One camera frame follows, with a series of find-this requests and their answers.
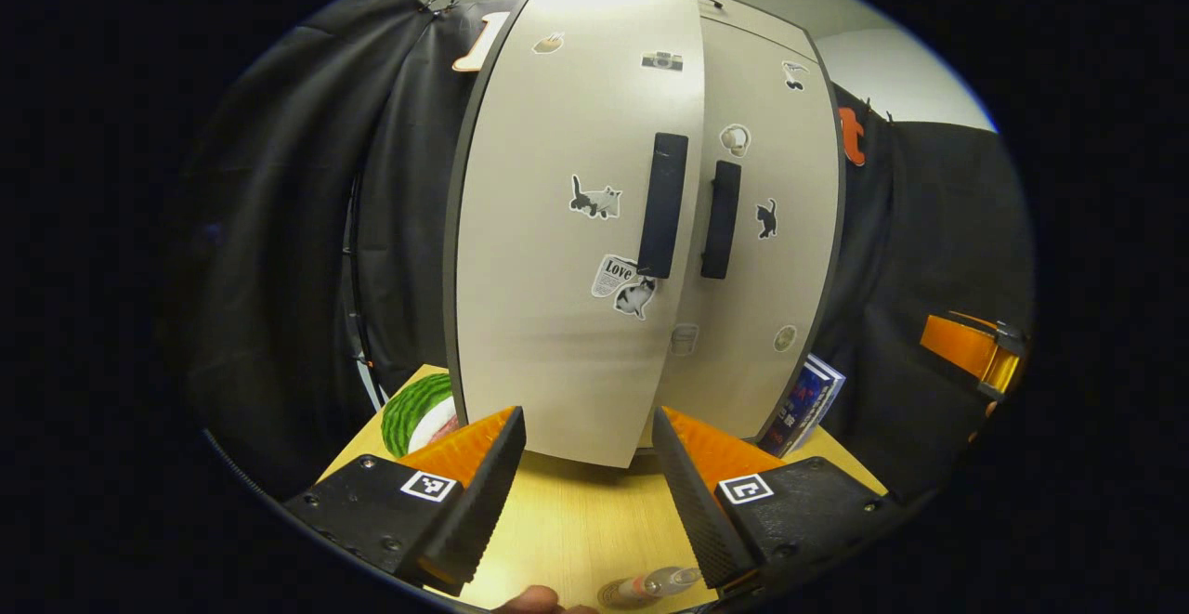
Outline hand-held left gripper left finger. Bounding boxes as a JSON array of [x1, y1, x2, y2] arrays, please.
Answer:
[[283, 406, 528, 596]]

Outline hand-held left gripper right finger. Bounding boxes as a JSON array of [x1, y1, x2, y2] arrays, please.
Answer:
[[651, 406, 902, 594]]

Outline clear bottle with pink liquid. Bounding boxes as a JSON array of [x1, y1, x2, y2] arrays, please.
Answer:
[[613, 566, 704, 607]]

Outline round brown coaster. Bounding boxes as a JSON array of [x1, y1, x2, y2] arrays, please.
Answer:
[[597, 579, 651, 610]]

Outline white cabinet door headphone sticker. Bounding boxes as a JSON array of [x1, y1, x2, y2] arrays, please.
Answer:
[[636, 15, 846, 452]]

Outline white cabinet door camera sticker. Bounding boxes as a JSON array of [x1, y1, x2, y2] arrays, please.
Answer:
[[444, 0, 707, 469]]

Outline watermelon slice cushion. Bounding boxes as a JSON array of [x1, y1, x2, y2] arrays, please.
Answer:
[[381, 372, 463, 459]]

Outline blue book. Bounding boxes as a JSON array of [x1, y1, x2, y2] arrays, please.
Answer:
[[757, 354, 847, 459]]

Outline black door handle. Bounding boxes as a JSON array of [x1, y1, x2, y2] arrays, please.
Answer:
[[637, 132, 690, 280], [699, 160, 743, 281]]

